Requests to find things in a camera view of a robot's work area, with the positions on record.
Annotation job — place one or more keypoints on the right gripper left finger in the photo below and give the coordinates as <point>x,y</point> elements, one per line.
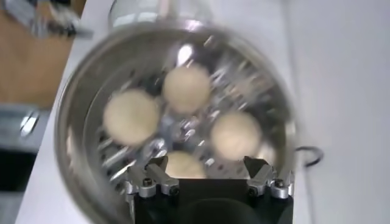
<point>146,182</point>

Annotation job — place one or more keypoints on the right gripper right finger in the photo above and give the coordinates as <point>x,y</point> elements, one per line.
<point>262,179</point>

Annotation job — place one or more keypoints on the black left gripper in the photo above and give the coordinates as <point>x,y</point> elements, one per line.
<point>58,25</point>

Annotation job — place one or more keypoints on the white steamed baozi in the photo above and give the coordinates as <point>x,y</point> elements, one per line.
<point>131,117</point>
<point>236,135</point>
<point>186,88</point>
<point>184,166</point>

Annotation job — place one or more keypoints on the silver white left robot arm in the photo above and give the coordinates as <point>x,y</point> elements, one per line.
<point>18,15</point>

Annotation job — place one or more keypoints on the stainless steel steamer basket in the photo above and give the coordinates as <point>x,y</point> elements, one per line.
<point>91,91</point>

